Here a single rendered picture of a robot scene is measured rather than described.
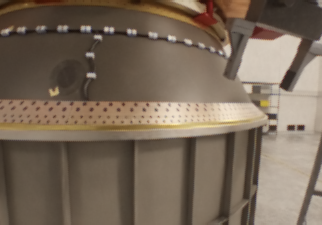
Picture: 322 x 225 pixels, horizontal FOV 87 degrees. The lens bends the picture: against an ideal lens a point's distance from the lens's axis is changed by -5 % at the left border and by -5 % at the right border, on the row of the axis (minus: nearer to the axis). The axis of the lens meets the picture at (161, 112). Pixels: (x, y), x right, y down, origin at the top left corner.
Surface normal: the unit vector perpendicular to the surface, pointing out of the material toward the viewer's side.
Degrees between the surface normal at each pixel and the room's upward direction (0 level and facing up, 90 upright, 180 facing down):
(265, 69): 90
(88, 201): 90
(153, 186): 90
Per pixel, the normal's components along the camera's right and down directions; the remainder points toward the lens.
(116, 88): 0.22, -0.40
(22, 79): -0.04, -0.40
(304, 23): 0.08, 0.47
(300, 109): 0.11, 0.08
